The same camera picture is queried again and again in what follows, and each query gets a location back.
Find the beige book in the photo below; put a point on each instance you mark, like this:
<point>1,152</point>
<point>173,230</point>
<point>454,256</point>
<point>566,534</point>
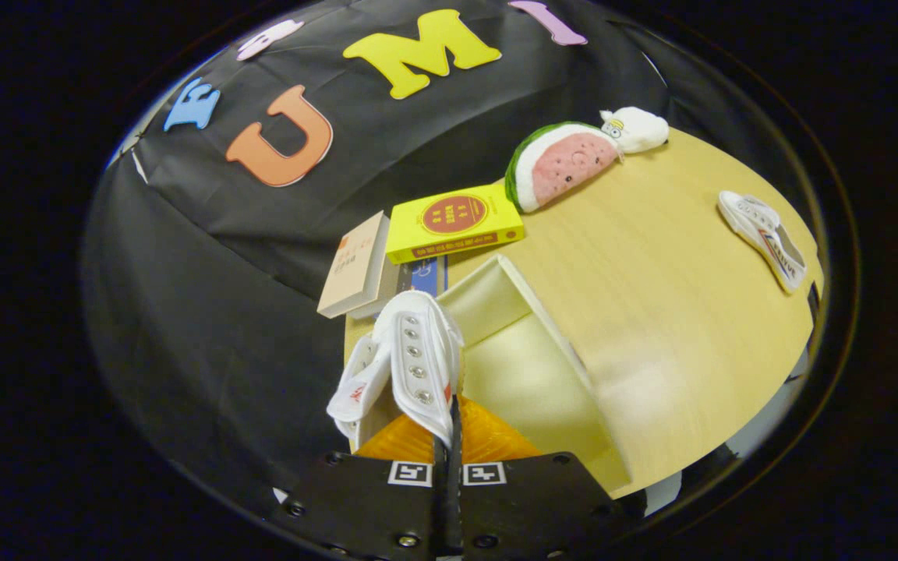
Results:
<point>354,269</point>

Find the white shoe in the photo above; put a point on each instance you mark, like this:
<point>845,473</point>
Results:
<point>418,351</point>
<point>761,234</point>

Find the white plush toy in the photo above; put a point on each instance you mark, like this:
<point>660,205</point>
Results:
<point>640,128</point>

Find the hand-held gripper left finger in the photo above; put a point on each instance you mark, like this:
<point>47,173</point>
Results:
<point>371,506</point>

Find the yellow book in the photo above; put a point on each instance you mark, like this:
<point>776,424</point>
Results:
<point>457,222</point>

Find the watermelon slice plush toy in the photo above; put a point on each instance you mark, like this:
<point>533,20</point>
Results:
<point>566,164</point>

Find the cream storage box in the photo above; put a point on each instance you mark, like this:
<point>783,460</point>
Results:
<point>527,374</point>

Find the blue book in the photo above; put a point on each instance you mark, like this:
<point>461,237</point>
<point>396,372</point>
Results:
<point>426,276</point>

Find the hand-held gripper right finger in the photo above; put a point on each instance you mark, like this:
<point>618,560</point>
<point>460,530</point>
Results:
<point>535,506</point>

